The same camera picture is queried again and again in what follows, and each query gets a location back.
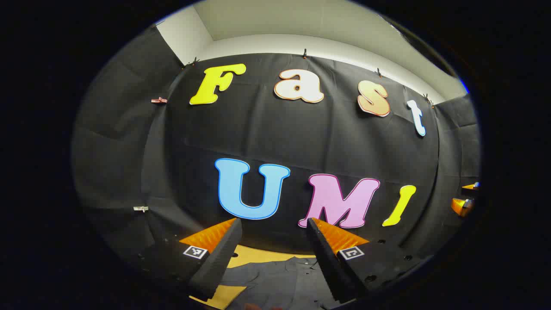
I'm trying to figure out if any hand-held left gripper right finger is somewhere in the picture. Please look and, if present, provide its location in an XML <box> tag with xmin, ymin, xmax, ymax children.
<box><xmin>306</xmin><ymin>217</ymin><xmax>433</xmax><ymax>304</ymax></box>

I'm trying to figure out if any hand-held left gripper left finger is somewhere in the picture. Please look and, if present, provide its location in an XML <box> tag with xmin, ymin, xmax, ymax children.
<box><xmin>129</xmin><ymin>218</ymin><xmax>243</xmax><ymax>302</ymax></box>

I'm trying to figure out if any grey collared shirt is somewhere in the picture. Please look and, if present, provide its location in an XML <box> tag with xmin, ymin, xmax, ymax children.
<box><xmin>215</xmin><ymin>256</ymin><xmax>343</xmax><ymax>310</ymax></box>

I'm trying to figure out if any black backdrop cloth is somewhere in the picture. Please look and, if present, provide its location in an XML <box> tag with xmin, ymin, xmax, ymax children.
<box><xmin>71</xmin><ymin>26</ymin><xmax>482</xmax><ymax>276</ymax></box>

